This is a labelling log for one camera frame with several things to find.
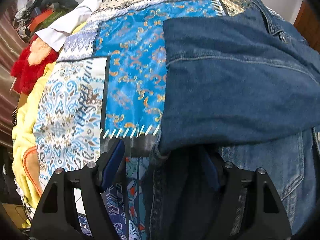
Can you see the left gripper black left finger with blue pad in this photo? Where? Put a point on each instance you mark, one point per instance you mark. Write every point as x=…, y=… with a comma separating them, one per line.
x=56, y=215

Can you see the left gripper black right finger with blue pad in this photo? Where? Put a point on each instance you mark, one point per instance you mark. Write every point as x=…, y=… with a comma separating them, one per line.
x=248, y=205

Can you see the blue denim jacket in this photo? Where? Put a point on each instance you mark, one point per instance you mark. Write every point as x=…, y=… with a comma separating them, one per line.
x=245, y=87

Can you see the pile of clothes and boxes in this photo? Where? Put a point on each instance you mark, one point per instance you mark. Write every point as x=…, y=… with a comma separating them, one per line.
x=39, y=14

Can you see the yellow blanket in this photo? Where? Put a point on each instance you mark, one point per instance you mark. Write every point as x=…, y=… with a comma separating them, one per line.
x=25, y=129

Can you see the blue patchwork bedspread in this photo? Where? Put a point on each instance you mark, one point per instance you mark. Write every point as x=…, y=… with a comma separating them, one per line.
x=109, y=83

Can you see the red plush toy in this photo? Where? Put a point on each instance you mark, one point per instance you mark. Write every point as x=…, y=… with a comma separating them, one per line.
x=30, y=65

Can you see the striped maroon curtain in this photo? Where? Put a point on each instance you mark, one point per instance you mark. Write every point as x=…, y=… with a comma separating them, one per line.
x=11, y=47

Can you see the white shirt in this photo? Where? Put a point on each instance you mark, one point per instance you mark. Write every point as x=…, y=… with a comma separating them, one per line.
x=56, y=33

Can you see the brown wooden door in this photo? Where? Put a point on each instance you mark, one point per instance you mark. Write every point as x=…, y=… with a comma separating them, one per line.
x=307, y=23

